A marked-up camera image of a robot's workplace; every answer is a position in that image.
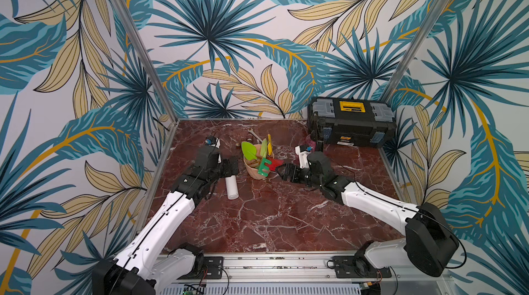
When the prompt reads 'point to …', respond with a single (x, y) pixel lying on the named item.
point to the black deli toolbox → (350, 122)
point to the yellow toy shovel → (269, 145)
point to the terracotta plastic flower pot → (253, 165)
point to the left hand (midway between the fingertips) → (227, 164)
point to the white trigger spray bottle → (231, 187)
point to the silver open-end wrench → (257, 136)
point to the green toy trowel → (249, 150)
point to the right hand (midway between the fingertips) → (270, 180)
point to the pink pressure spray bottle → (310, 143)
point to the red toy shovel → (273, 164)
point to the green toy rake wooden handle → (262, 166)
